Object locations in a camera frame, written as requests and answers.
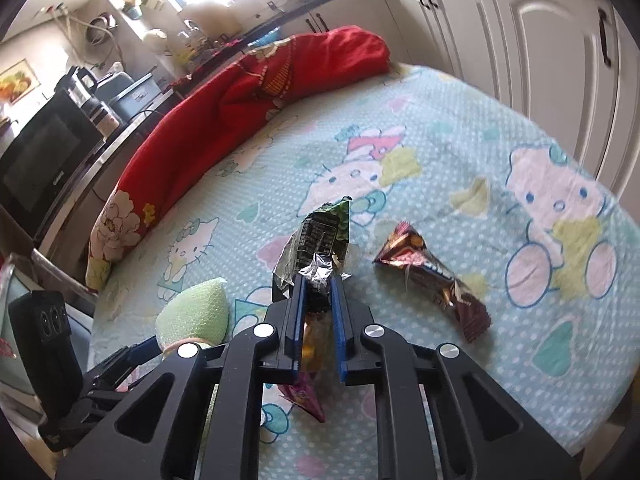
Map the purple snack wrapper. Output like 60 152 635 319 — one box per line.
278 370 326 422

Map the dark foil snack wrapper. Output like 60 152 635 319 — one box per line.
271 196 352 301

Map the brown chocolate bar wrapper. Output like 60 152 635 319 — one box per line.
374 221 491 344

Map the grey storage box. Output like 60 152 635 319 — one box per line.
107 74 162 122

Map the black microwave oven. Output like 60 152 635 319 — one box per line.
1 91 103 238

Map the green sponge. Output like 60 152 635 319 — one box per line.
155 278 229 352

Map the hello kitty blue bedsheet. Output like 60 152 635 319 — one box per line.
92 65 639 453

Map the red floral blanket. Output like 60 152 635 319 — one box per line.
85 26 390 292

